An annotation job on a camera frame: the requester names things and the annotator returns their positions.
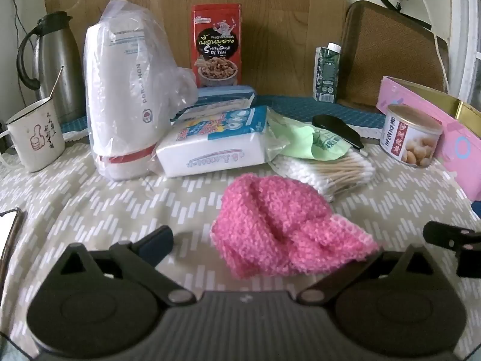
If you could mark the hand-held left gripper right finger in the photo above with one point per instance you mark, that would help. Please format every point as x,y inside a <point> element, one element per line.
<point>338,278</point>

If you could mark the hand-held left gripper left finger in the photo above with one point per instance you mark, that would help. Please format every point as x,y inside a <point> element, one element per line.
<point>159,242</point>

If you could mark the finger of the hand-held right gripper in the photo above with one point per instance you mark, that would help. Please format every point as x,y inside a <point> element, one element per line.
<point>439,233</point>

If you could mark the pink knitted cloth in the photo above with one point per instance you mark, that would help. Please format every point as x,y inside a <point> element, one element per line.
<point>278,218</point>

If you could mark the pink tin box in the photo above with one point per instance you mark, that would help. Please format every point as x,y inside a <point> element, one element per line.
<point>456,146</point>

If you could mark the bag of cotton swabs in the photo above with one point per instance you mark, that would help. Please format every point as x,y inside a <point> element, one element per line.
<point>338,173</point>

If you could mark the white tissue pack blue print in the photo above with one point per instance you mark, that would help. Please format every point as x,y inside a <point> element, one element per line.
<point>210,146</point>

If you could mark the green tissue pack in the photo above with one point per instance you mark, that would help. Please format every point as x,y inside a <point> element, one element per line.
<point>300,139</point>

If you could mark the beige patterned tablecloth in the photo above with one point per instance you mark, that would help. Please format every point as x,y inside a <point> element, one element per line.
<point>112,203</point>

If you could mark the nut can red label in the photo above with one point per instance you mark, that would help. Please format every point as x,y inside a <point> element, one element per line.
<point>406,139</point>

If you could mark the white flat pack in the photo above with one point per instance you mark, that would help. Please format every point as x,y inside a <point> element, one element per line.
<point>225,106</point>

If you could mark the white flat object brown edge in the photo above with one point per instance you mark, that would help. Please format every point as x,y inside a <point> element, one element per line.
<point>5,225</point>

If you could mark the white mug thumb print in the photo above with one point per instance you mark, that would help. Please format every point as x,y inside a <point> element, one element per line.
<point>37,139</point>

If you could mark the teal textured mat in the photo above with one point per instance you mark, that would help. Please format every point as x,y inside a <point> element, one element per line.
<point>285,101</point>

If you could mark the metal stick in mug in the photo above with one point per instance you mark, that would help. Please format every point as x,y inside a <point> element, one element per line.
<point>56,82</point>

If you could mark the green drink carton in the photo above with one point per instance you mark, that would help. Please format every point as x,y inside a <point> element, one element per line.
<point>325,75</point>

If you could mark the brown woven tray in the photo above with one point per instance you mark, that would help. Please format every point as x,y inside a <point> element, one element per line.
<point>387,45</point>

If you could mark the red snack tin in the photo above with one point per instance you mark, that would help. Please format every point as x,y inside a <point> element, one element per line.
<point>216,45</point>

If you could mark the steel thermos jug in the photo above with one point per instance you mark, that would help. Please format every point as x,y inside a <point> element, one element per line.
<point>56,64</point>

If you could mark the wood-pattern board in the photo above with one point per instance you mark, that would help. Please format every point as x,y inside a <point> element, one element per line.
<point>282,15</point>

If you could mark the white window frame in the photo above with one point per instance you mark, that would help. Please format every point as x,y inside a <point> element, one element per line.
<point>464,26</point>

